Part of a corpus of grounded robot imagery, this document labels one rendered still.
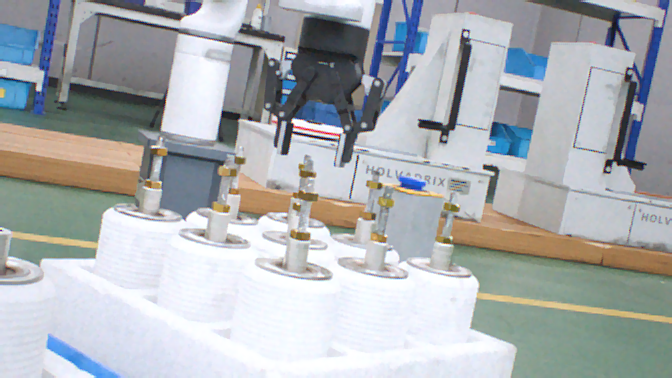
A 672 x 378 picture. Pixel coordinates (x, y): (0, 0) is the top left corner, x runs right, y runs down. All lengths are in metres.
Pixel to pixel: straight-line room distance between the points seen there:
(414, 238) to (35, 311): 0.71
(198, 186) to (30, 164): 1.47
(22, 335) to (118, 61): 8.74
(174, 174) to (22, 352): 0.87
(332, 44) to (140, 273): 0.32
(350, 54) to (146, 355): 0.38
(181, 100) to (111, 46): 7.85
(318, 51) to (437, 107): 2.43
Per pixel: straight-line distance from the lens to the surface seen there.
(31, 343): 0.70
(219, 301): 0.96
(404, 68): 6.08
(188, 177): 1.54
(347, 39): 1.02
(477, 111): 3.44
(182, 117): 1.55
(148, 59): 9.43
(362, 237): 1.14
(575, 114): 3.66
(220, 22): 1.56
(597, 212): 3.67
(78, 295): 1.05
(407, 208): 1.29
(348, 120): 1.03
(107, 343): 1.00
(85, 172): 2.97
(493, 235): 3.39
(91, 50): 9.38
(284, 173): 3.15
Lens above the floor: 0.42
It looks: 5 degrees down
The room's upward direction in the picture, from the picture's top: 11 degrees clockwise
